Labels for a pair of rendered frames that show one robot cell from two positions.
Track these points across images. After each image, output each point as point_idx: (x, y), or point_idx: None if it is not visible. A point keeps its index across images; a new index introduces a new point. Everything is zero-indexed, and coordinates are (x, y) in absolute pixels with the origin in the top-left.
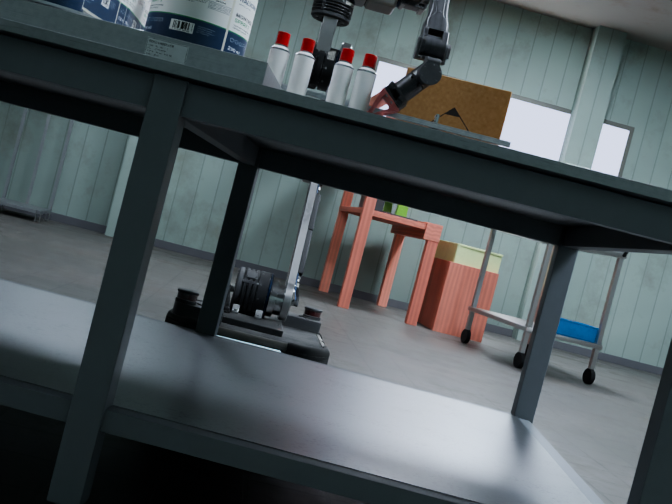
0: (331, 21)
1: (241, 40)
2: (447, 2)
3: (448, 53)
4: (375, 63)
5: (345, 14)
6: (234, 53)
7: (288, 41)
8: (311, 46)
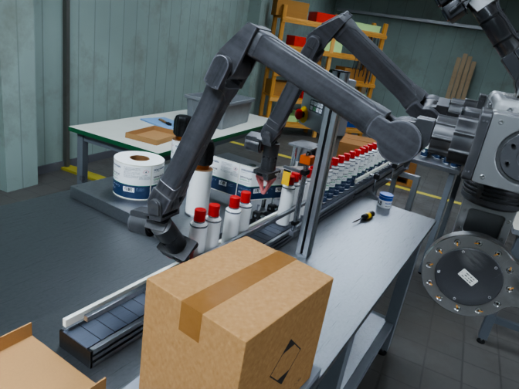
0: (463, 201)
1: (114, 180)
2: (172, 157)
3: (148, 208)
4: (195, 216)
5: (469, 191)
6: (113, 187)
7: (241, 197)
8: (229, 201)
